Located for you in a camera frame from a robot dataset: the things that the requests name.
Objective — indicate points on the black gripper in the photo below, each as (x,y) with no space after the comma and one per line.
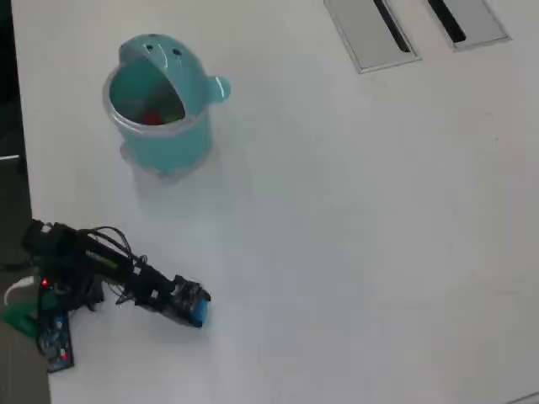
(151,290)

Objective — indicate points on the blue lego block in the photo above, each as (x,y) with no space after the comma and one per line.
(201,312)

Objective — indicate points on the green lego block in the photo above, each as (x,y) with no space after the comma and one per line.
(173,115)

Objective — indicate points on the red lego block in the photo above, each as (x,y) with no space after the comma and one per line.
(151,118)

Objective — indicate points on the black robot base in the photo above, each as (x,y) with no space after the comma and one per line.
(78,290)

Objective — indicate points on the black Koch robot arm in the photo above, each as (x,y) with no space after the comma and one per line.
(84,252)

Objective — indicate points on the teal whale-shaped bin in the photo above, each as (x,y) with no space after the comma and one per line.
(164,134)

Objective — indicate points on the blue controller circuit board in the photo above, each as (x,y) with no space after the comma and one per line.
(59,343)

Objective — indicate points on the green table clamp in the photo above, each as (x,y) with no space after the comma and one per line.
(19,315)

